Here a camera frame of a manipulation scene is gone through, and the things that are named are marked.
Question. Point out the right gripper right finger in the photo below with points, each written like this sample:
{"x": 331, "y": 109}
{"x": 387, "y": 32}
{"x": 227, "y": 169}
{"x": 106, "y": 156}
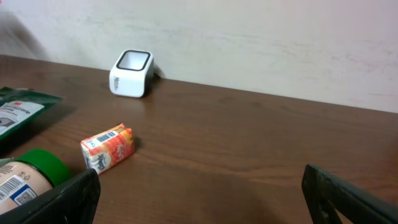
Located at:
{"x": 327, "y": 195}

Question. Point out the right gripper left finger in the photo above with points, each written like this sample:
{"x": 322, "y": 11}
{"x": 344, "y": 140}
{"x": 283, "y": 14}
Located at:
{"x": 74, "y": 201}

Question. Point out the green lid jar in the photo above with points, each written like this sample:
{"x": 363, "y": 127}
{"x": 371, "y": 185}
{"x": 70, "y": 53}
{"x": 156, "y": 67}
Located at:
{"x": 30, "y": 175}

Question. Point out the orange small box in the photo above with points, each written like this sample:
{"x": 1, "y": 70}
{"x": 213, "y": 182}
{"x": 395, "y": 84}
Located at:
{"x": 107, "y": 149}

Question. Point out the green white package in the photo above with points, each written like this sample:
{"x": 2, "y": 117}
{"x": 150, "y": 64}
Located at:
{"x": 19, "y": 106}

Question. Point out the white barcode scanner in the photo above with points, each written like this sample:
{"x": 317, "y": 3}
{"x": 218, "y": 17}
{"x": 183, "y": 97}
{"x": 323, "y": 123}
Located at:
{"x": 131, "y": 75}

